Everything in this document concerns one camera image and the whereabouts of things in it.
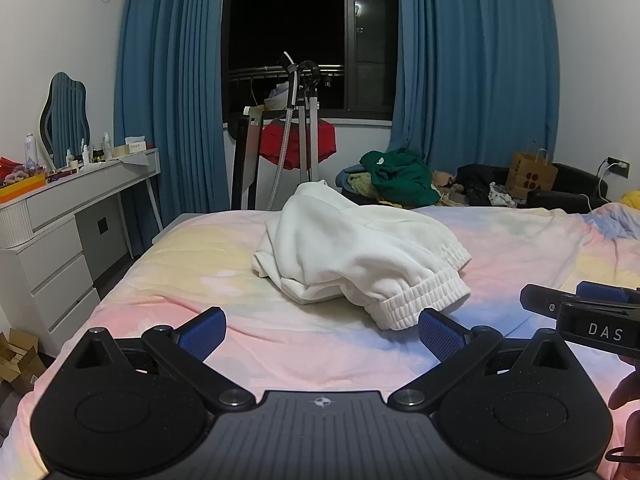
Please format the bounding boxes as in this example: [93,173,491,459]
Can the white sweatpants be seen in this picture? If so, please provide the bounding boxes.
[251,180,473,332]

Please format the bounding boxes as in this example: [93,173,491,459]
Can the dark window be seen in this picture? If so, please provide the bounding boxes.
[221,0,401,124]

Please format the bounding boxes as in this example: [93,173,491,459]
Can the white charging cable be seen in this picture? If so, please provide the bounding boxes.
[582,160,615,211]

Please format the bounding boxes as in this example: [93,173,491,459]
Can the garment steamer stand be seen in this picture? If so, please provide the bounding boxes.
[267,51,324,211]

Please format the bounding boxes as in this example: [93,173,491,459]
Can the black sofa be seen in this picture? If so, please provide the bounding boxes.
[340,162,610,211]

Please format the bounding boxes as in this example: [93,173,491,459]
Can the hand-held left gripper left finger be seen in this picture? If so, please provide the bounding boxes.
[65,306,256,409]

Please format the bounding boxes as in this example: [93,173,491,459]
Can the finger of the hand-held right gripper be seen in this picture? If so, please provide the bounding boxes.
[520,282,640,318]

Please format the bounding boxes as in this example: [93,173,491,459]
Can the green garment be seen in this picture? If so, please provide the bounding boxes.
[359,148,441,206]

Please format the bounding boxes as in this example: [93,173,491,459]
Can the orange tray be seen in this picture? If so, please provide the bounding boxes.
[0,172,47,204]

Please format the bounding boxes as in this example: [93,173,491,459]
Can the blue curtain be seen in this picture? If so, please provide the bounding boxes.
[114,0,232,259]
[387,0,561,182]

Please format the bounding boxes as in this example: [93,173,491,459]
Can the pastel tie-dye bed blanket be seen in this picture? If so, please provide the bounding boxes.
[0,204,640,480]

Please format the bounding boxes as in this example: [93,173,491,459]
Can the white patterned cloth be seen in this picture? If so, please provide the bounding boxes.
[487,182,517,207]

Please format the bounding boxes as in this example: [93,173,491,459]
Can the white vanity desk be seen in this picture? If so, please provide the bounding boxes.
[0,147,164,357]

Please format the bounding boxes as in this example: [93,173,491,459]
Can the white tissue box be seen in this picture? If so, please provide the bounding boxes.
[112,135,149,161]

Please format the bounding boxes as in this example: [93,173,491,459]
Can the person's right hand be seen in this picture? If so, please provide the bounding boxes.
[608,370,640,411]

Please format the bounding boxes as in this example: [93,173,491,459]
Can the beige cloth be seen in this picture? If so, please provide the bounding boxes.
[432,169,472,206]

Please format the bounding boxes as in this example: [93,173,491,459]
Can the red garment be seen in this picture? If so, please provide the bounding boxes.
[258,119,338,166]

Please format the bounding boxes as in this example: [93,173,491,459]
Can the white hanging cloth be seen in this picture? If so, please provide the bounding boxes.
[264,85,296,112]

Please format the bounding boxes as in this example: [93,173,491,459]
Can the cardboard boxes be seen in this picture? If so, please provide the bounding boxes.
[0,329,49,397]

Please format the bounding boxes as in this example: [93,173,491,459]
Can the brown paper bag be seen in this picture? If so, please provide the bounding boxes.
[506,140,559,200]

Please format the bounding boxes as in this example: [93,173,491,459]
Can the yellow garment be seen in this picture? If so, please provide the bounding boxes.
[347,172,401,209]

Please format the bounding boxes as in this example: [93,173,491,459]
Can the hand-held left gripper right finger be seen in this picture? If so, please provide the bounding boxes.
[387,308,581,409]

